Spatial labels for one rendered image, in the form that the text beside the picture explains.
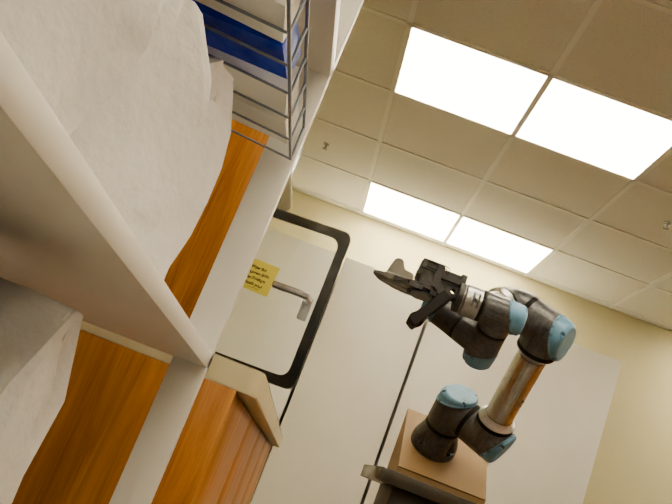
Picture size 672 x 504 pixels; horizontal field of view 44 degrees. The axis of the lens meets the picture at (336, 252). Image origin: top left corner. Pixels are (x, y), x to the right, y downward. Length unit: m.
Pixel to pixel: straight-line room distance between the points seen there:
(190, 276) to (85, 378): 0.68
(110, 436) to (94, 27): 0.80
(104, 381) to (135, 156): 0.68
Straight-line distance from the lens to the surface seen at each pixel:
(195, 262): 1.90
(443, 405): 2.57
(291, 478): 5.02
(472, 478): 2.69
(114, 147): 0.61
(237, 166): 1.97
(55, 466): 1.26
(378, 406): 5.06
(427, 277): 1.90
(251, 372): 1.23
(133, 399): 1.25
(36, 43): 0.50
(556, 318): 2.31
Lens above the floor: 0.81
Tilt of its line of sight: 15 degrees up
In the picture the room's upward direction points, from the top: 22 degrees clockwise
